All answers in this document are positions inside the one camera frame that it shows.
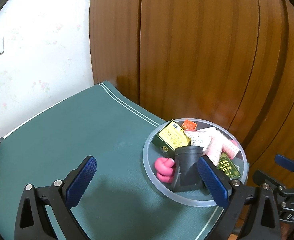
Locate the green yellow box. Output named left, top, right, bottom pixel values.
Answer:
left=151, top=120, right=191, bottom=159

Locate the pink knotted foam roller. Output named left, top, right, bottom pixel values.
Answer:
left=154, top=157, right=175, bottom=184

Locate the green table mat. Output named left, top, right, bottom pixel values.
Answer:
left=0, top=82, right=222, bottom=239

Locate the orange yellow toy block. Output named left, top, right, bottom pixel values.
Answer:
left=181, top=119, right=197, bottom=130

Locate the pink hair curler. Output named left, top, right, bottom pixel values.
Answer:
left=213, top=134, right=240, bottom=159
left=204, top=138, right=223, bottom=166

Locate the black dryer nozzle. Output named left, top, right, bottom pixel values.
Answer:
left=170, top=146, right=204, bottom=192

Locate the wooden wardrobe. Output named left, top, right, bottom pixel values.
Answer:
left=88, top=0, right=294, bottom=235

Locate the clear plastic bowl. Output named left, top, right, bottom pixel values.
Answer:
left=142, top=118, right=249, bottom=207

